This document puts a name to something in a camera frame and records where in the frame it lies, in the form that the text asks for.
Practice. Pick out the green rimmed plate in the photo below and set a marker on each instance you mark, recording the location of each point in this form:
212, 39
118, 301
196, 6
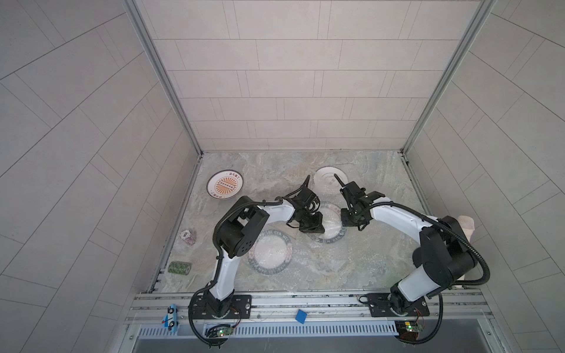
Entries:
272, 252
331, 221

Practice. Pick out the left circuit board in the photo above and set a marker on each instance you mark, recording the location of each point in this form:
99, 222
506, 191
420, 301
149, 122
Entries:
219, 331

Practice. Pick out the right circuit board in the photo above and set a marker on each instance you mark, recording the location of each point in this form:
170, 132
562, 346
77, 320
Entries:
408, 330

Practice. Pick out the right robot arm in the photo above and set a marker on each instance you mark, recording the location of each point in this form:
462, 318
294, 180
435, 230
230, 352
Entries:
444, 258

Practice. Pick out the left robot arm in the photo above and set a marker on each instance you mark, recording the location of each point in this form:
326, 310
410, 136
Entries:
238, 230

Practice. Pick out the green patterned roll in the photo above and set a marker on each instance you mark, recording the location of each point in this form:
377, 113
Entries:
179, 268

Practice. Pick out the orange sunburst dinner plate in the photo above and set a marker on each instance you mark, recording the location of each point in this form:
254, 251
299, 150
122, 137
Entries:
225, 184

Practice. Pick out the beige foam microphone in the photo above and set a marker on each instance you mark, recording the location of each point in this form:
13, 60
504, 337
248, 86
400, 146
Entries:
467, 224

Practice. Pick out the pink patterned small object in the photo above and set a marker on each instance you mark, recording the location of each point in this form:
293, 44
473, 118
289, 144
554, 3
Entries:
188, 236

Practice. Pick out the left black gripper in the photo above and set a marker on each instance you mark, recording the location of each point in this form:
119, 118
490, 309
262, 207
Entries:
314, 224

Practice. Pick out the white plate concentric rings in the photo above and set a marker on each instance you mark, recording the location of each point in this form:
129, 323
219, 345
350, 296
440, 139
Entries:
329, 178

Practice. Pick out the blue square tag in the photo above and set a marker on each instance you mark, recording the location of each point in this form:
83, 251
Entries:
301, 316

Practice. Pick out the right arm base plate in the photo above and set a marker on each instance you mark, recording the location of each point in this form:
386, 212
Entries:
393, 305

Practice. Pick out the bubble wrap sheet near plate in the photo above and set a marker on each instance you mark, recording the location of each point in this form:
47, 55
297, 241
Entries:
301, 274

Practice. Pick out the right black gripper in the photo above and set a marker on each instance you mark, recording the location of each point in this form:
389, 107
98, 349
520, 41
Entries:
344, 221

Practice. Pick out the circuit board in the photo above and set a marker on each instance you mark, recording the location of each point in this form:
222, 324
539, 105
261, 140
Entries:
219, 331
408, 330

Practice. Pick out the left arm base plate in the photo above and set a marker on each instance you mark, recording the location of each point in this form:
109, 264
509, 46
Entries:
209, 308

